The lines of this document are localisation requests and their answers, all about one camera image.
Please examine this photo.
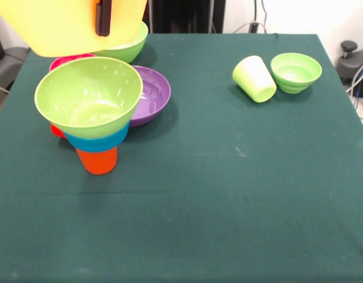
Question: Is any large light green bowl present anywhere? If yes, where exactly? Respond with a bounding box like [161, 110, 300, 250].
[34, 57, 143, 139]
[94, 21, 149, 64]

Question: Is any yellow-green cup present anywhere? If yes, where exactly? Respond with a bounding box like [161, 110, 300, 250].
[232, 55, 277, 104]

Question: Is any grey chair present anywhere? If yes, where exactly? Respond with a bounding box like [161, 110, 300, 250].
[0, 47, 31, 92]

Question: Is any pink bowl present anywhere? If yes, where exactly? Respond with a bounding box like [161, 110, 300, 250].
[49, 53, 97, 71]

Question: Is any small green bowl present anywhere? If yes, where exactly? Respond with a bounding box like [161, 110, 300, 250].
[270, 52, 323, 94]

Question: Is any orange cup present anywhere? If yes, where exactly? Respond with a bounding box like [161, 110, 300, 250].
[74, 146, 118, 176]

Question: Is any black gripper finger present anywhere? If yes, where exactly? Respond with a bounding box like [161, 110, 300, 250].
[95, 0, 112, 37]

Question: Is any blue cable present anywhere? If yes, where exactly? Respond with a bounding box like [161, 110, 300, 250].
[353, 69, 363, 110]

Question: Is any black knobbed stand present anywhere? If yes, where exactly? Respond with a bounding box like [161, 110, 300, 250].
[337, 40, 363, 98]

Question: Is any large yellow bowl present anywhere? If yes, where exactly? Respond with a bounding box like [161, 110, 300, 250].
[0, 0, 149, 58]

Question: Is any blue bowl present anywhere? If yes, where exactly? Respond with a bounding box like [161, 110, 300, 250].
[62, 120, 130, 152]

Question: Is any grey cable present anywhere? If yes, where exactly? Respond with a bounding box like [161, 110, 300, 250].
[345, 60, 363, 93]

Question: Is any purple bowl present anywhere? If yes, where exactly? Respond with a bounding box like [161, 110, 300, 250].
[128, 65, 171, 127]

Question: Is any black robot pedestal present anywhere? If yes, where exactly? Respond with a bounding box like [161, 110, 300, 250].
[144, 0, 226, 34]

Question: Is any dark green tablecloth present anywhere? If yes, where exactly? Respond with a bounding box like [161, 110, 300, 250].
[0, 31, 363, 283]

